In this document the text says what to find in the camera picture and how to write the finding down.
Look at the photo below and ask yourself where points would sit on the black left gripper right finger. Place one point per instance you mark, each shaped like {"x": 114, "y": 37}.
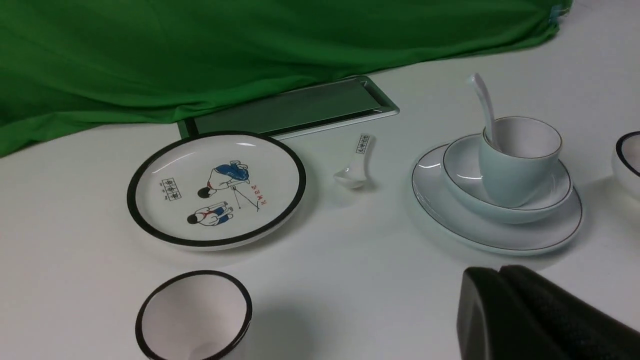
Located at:
{"x": 579, "y": 329}

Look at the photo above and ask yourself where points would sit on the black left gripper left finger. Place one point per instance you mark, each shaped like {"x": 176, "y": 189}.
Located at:
{"x": 492, "y": 322}

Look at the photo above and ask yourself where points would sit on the pale blue gold-rimmed cup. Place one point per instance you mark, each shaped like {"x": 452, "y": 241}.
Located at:
{"x": 516, "y": 161}

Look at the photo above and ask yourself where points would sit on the pale blue gold-rimmed bowl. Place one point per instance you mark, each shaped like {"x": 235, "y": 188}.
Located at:
{"x": 461, "y": 174}

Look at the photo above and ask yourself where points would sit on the plain white ceramic spoon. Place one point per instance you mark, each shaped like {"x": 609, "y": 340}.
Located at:
{"x": 480, "y": 88}

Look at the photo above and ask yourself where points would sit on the pale blue gold-rimmed plate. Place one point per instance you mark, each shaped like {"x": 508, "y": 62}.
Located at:
{"x": 435, "y": 206}

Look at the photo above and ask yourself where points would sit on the black-rimmed white bowl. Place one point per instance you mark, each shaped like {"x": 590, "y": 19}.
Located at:
{"x": 625, "y": 163}

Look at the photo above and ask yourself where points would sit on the black-rimmed white cup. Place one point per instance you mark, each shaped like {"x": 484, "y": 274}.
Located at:
{"x": 198, "y": 315}

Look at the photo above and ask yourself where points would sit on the black-rimmed illustrated plate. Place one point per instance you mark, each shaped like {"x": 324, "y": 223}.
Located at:
{"x": 217, "y": 191}

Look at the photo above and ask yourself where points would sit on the green backdrop cloth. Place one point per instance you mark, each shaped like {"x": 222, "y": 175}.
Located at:
{"x": 67, "y": 66}

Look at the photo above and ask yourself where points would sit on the white spoon with printed handle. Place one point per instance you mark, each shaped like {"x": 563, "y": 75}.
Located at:
{"x": 353, "y": 176}

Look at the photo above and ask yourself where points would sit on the silver table cable hatch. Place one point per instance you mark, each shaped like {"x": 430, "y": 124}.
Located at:
{"x": 299, "y": 112}

